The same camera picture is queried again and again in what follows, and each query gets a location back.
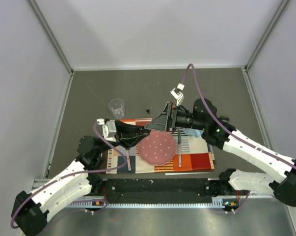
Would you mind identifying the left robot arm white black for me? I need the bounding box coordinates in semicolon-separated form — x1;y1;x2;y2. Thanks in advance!
10;119;151;236

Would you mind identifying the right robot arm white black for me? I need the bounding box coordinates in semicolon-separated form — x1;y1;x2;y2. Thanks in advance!
145;98;296;207

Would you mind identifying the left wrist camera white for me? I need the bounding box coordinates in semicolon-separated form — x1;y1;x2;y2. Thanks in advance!
97;118;117;142

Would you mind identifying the fork with pink handle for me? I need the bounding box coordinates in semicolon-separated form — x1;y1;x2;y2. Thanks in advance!
125;148;132;171

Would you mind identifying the black earbud charging case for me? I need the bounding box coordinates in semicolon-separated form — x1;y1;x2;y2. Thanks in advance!
137;126;150;134

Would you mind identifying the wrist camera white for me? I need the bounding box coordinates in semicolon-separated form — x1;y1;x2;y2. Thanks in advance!
170;83;185;107
97;118;117;142

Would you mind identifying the aluminium frame profile front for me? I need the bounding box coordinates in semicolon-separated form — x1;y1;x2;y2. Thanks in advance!
27;178;296;209

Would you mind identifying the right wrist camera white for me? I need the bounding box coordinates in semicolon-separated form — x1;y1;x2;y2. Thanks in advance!
170;83;185;107

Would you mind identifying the white blue mug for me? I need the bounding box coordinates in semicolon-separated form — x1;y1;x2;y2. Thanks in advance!
183;128;203;138

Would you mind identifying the pink dotted plate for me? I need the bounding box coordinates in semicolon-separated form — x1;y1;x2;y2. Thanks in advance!
137;131;176;166

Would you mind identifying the clear plastic cup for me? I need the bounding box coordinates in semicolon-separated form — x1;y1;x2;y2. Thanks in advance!
108;98;125;119

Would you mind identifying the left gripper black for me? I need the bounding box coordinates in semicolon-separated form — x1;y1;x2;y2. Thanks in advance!
96;120;150;155

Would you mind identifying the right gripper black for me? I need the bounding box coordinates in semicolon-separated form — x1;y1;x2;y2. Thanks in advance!
145;103;207;133

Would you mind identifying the colourful patchwork placemat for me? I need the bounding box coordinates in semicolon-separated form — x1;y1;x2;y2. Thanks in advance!
101;118;215;174

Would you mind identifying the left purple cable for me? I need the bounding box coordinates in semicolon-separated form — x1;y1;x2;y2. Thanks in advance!
10;121;129;229

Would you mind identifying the knife with pink handle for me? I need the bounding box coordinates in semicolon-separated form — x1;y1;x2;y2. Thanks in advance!
177;128;182;167

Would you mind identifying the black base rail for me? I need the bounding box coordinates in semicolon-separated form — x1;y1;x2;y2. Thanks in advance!
97;178;236;204

